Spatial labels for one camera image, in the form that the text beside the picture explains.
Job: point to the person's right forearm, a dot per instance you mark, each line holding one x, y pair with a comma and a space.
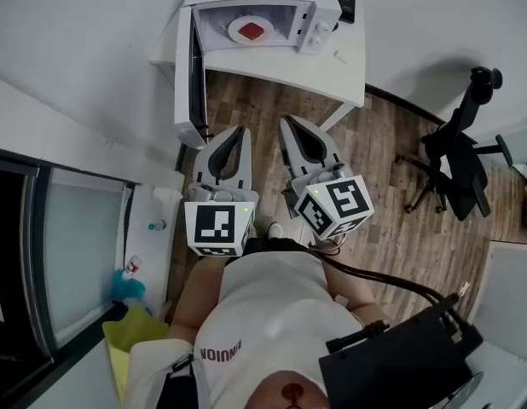
353, 288

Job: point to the white cabinet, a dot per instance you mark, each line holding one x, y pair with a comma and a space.
513, 288

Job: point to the person's white shoe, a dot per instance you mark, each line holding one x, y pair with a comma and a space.
274, 229

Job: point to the person's white shirt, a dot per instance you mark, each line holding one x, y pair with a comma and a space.
272, 305

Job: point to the black box device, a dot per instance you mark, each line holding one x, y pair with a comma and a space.
391, 364

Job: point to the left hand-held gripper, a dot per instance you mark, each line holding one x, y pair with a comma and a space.
212, 228

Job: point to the white table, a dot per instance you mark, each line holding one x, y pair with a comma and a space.
289, 66

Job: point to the person's black trousers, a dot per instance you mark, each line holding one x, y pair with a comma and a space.
285, 244

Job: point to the red labelled white bottle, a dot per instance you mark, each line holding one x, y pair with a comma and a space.
134, 266

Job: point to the black office chair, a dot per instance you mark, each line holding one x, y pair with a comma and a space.
464, 160

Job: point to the person's left forearm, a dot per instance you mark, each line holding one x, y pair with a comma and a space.
199, 296

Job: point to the black framed glass door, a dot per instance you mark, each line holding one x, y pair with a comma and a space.
37, 245

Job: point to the white round plate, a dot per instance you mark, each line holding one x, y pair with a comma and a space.
234, 32

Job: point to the black flat rectangular device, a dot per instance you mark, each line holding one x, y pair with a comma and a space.
344, 0

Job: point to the blue capped bottle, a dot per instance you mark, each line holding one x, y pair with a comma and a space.
157, 225

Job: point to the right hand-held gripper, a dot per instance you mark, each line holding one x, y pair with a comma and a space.
336, 203

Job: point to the red pendant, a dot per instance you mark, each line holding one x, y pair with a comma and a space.
293, 393

